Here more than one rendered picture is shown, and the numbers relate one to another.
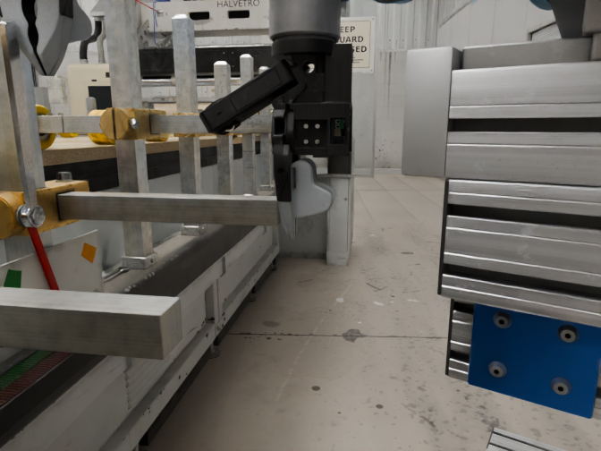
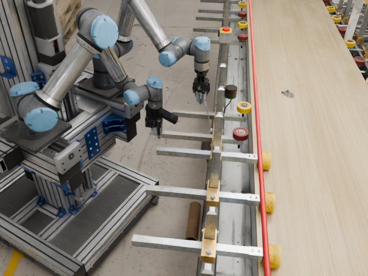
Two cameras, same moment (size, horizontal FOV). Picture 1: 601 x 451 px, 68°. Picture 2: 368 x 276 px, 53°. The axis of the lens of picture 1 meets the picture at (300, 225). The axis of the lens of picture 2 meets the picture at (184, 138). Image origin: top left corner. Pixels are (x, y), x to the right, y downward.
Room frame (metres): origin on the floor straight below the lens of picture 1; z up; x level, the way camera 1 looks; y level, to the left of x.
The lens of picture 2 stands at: (2.06, 0.08, 2.06)
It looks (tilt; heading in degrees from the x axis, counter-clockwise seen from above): 39 degrees down; 178
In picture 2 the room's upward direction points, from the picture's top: 1 degrees clockwise
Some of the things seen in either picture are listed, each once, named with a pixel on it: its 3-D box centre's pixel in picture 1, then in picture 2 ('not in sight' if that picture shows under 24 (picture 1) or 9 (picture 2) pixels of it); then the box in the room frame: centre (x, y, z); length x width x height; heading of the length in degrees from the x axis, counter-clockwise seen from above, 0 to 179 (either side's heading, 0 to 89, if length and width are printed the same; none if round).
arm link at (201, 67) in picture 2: not in sight; (202, 64); (0.44, 0.23, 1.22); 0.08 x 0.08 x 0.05
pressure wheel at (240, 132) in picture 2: not in sight; (239, 139); (0.57, 0.43, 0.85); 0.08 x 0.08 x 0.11
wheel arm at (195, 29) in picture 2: not in sight; (218, 30); (-0.94, 0.49, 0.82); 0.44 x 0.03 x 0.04; 81
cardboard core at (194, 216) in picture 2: not in sight; (193, 222); (0.46, 0.22, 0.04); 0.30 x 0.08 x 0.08; 171
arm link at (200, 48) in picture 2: not in sight; (201, 49); (0.43, 0.22, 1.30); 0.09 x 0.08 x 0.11; 59
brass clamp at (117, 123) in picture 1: (135, 123); (216, 153); (0.78, 0.28, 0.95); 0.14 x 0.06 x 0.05; 171
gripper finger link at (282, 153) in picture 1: (284, 159); not in sight; (0.49, 0.02, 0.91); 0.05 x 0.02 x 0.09; 171
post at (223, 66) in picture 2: not in sight; (219, 101); (0.27, 0.36, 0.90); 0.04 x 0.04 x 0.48; 81
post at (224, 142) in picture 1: (224, 153); (208, 251); (1.26, 0.21, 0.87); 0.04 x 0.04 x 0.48; 81
